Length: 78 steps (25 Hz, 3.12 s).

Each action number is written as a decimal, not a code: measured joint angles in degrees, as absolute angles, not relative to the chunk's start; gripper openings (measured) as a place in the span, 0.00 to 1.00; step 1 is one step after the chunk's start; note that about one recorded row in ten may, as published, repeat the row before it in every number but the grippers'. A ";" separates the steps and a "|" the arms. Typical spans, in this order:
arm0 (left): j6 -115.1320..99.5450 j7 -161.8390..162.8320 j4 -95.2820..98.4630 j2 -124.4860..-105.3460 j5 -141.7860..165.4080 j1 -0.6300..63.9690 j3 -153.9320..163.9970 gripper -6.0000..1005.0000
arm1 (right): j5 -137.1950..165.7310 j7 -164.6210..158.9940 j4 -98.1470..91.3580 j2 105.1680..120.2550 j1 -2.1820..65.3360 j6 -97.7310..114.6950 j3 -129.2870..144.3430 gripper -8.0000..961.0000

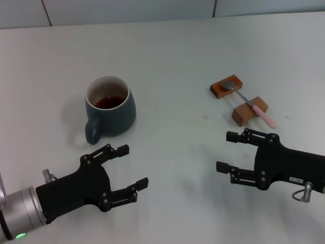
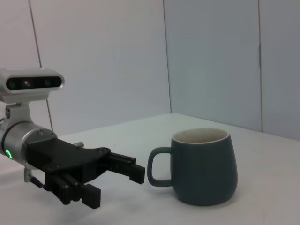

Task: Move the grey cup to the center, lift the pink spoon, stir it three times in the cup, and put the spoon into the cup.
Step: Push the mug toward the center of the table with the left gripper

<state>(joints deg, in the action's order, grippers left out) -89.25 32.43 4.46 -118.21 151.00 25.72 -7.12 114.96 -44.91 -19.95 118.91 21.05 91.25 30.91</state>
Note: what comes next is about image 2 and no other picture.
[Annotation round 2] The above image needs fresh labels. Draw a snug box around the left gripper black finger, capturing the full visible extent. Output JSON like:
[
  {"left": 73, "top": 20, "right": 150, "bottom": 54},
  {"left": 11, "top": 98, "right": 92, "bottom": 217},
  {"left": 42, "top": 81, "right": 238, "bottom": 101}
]
[{"left": 100, "top": 151, "right": 146, "bottom": 185}]

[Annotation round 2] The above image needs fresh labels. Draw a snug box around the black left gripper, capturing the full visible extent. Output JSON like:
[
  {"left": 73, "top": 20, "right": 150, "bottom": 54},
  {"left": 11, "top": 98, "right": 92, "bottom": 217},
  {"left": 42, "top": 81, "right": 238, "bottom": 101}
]
[{"left": 24, "top": 138, "right": 112, "bottom": 210}]

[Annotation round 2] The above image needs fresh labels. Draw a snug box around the dark grey ceramic mug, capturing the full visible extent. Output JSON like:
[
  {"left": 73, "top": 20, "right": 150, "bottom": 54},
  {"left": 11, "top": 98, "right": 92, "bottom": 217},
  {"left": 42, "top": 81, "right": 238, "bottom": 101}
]
[{"left": 147, "top": 127, "right": 239, "bottom": 207}]

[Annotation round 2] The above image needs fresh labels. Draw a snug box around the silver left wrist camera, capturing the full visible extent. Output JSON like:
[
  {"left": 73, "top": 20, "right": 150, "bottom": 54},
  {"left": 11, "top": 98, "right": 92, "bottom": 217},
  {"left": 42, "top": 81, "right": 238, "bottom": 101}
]
[{"left": 0, "top": 67, "right": 65, "bottom": 124}]

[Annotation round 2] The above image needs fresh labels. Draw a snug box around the left gripper silver cable plug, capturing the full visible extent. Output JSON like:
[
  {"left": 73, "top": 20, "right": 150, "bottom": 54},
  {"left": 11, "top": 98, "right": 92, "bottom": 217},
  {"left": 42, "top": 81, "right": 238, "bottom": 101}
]
[{"left": 23, "top": 164, "right": 46, "bottom": 189}]

